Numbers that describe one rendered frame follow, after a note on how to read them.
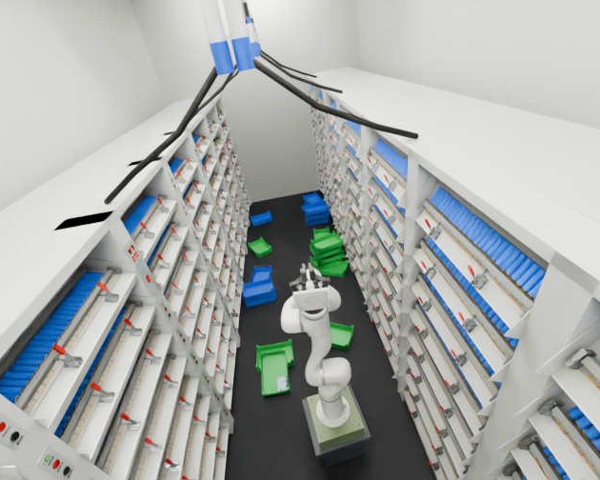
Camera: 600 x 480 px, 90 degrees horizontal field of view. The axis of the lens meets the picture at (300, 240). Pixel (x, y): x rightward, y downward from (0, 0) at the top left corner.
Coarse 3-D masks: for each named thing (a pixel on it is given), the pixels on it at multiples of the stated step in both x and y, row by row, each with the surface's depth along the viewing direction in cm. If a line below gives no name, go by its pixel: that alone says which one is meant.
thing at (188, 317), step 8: (200, 272) 212; (192, 280) 200; (200, 280) 205; (192, 288) 196; (200, 288) 199; (192, 296) 191; (200, 296) 193; (184, 304) 182; (192, 304) 186; (200, 304) 193; (184, 312) 179; (192, 312) 181; (184, 320) 175; (192, 320) 176; (184, 328) 169; (192, 328) 172
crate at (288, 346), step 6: (288, 342) 252; (258, 348) 250; (264, 348) 253; (270, 348) 254; (276, 348) 255; (282, 348) 254; (288, 348) 253; (258, 354) 252; (288, 354) 247; (258, 360) 247; (288, 360) 243; (258, 366) 236; (288, 366) 238
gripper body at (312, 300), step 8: (312, 288) 83; (320, 288) 83; (328, 288) 82; (296, 296) 82; (304, 296) 82; (312, 296) 83; (320, 296) 83; (328, 296) 84; (296, 304) 86; (304, 304) 85; (312, 304) 85; (320, 304) 86; (328, 304) 87; (312, 312) 88
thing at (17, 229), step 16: (64, 176) 172; (80, 176) 167; (96, 176) 162; (112, 176) 157; (32, 192) 155; (48, 192) 151; (64, 192) 147; (80, 192) 143; (16, 208) 139; (32, 208) 135; (48, 208) 132; (64, 208) 129; (0, 224) 125; (16, 224) 122; (32, 224) 119; (48, 224) 116; (0, 240) 111; (16, 240) 108; (32, 240) 106; (0, 256) 99; (16, 256) 98; (0, 272) 90
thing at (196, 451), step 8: (200, 392) 174; (208, 392) 175; (208, 400) 175; (200, 408) 170; (208, 408) 171; (200, 416) 166; (192, 424) 162; (192, 432) 159; (200, 432) 160; (200, 440) 157; (192, 448) 153; (200, 448) 154; (192, 456) 150; (200, 456) 151; (184, 464) 147; (192, 464) 147; (184, 472) 144; (192, 472) 145
